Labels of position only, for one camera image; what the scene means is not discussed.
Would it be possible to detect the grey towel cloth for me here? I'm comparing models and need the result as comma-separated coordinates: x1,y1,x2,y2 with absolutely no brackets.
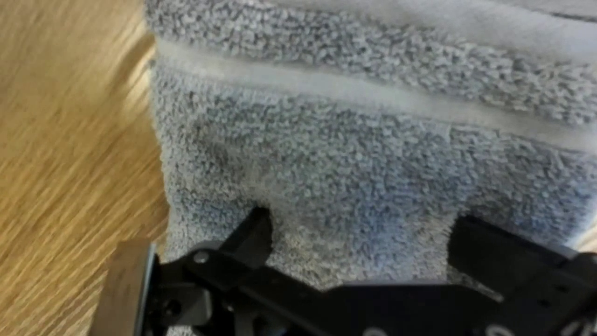
144,0,597,294

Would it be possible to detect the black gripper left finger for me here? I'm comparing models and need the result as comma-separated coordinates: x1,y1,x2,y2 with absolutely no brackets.
147,203,276,336

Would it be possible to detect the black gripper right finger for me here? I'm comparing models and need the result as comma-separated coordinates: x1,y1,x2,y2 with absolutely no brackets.
446,212,597,336

